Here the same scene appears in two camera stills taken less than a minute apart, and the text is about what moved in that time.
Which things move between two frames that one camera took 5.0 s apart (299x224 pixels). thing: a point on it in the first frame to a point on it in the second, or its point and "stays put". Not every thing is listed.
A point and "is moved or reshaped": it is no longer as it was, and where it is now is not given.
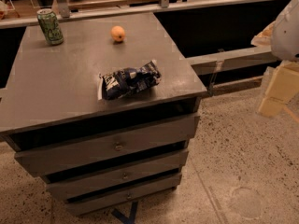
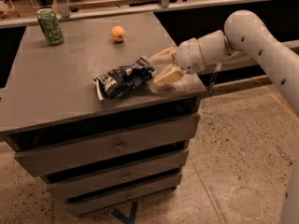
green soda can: x=50 y=26 stays put
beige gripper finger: x=280 y=84 to x=170 y=75
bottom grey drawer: x=122 y=196 stays put
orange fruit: x=118 y=33 stays put
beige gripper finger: x=264 y=37 to x=166 y=57
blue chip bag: x=124 y=81 is moved or reshaped
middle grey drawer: x=124 y=175 stays put
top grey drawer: x=106 y=147 stays put
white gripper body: x=287 y=35 to x=189 y=57
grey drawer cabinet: x=102 y=109 stays put
